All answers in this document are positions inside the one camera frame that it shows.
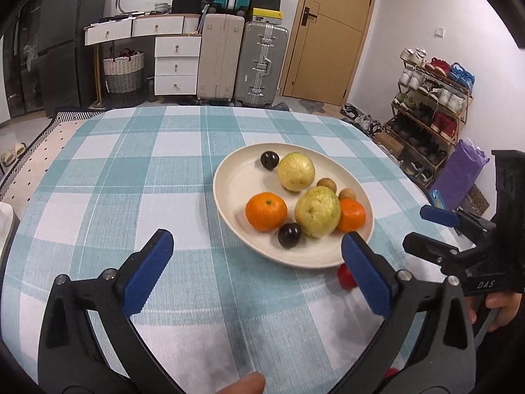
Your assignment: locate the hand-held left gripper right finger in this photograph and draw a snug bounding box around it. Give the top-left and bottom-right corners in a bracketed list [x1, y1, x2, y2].
[340, 232, 477, 394]

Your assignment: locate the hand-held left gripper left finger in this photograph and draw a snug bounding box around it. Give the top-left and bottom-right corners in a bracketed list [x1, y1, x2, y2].
[38, 229, 175, 394]

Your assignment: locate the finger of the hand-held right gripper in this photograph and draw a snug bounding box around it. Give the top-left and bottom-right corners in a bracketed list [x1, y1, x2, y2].
[402, 231, 477, 264]
[419, 205, 498, 235]

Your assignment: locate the red tomato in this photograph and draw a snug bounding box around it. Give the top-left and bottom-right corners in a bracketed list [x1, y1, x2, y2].
[337, 263, 357, 290]

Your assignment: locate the small orange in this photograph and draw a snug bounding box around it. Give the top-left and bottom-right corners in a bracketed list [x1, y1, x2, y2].
[337, 198, 367, 233]

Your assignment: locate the yellow guava with green patch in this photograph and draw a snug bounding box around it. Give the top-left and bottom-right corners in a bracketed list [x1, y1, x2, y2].
[294, 186, 342, 238]

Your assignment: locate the large orange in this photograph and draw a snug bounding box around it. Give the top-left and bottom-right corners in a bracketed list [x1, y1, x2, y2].
[245, 192, 288, 232]

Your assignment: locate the cream round plate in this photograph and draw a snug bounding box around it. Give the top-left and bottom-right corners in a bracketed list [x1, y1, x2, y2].
[212, 143, 375, 269]

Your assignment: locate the large yellow guava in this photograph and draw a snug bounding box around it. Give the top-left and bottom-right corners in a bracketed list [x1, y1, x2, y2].
[278, 152, 316, 193]

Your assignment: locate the person's right hand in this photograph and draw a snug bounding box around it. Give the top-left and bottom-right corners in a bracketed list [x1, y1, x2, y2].
[468, 291, 525, 332]

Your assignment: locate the person's left hand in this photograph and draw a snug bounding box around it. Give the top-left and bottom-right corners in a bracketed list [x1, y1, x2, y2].
[215, 371, 266, 394]

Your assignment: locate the purple bag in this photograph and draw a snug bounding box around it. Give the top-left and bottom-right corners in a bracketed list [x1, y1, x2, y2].
[432, 139, 491, 212]

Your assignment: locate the teal plaid tablecloth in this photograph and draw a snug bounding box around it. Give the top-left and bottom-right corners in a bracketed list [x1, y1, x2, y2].
[0, 106, 468, 394]

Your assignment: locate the wooden shoe rack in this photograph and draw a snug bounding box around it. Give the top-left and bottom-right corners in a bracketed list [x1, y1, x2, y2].
[388, 57, 474, 181]

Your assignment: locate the group of shoes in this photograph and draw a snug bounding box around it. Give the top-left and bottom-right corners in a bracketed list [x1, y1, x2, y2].
[340, 47, 476, 183]

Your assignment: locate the black and white patterned rug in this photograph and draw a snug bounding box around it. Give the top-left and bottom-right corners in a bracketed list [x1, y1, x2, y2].
[0, 107, 107, 198]

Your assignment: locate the pair of beige slippers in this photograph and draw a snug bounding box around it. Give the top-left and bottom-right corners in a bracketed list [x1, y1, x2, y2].
[0, 142, 27, 167]

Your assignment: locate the woven laundry basket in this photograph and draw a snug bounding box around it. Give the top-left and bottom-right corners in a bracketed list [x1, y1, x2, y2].
[102, 48, 146, 107]

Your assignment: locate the wooden door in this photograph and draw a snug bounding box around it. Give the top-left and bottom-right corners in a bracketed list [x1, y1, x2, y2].
[280, 0, 380, 107]

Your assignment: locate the white dressing table with drawers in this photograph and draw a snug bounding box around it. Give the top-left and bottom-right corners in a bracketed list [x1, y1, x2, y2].
[84, 13, 202, 103]

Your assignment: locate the beige suitcase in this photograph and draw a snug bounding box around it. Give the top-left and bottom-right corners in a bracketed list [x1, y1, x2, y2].
[197, 13, 246, 101]

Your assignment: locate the silver suitcase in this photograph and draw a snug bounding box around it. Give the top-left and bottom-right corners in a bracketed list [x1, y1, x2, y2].
[234, 21, 290, 108]

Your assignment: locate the dark glass cabinet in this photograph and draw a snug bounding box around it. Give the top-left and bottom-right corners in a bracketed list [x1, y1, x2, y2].
[0, 0, 42, 121]

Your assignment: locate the dark grey refrigerator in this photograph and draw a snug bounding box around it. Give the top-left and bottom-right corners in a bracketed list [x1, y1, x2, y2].
[37, 0, 113, 107]

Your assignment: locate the yellow and black shoe box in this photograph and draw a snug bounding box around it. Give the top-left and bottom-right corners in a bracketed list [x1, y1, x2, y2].
[245, 7, 284, 23]

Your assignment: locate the black storage box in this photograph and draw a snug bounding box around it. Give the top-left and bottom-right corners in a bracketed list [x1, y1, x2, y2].
[171, 0, 206, 14]

